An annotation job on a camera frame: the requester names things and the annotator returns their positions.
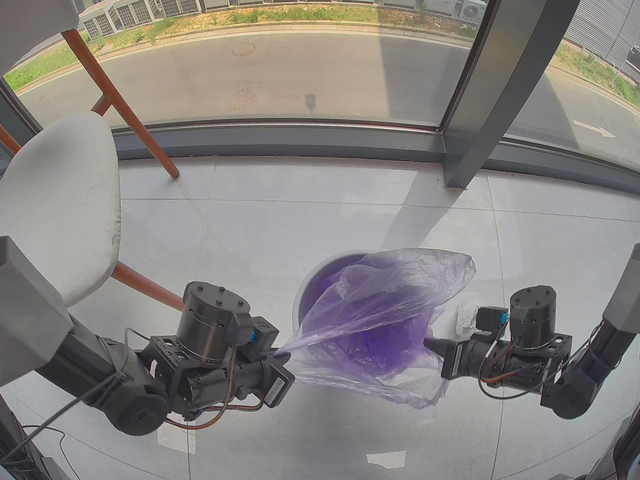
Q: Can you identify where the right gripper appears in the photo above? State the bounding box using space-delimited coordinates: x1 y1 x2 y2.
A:
423 337 507 385

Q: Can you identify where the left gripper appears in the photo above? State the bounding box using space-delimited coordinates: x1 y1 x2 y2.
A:
235 359 297 410

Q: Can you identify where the white paper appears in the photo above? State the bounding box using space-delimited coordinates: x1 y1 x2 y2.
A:
456 302 478 334

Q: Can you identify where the purple plastic bag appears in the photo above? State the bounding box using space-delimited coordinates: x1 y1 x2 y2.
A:
274 248 477 410

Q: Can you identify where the white trash bin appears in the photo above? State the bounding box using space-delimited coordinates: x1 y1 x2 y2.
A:
294 249 381 334

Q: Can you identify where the white cushioned wooden chair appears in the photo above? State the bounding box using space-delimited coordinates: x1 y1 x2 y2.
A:
0 0 186 314

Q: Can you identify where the window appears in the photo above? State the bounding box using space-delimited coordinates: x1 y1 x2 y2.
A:
0 0 640 190

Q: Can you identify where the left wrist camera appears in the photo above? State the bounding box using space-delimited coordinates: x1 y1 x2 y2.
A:
227 312 280 360

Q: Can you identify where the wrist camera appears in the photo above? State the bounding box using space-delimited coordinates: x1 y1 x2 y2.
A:
227 312 280 360
474 305 511 343

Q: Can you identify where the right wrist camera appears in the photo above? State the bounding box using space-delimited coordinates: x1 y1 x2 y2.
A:
474 305 511 343

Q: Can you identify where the black cable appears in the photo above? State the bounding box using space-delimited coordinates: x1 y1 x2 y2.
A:
20 327 152 431

